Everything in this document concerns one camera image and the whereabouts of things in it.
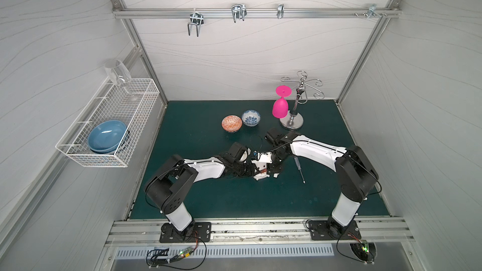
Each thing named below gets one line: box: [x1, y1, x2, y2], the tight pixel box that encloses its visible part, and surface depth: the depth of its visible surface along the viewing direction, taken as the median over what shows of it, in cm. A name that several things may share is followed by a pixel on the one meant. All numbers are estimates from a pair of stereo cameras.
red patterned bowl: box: [221, 114, 243, 133], surface depth 109 cm
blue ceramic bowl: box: [87, 119, 127, 154], surface depth 62 cm
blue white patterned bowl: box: [241, 109, 262, 128], surface depth 113 cm
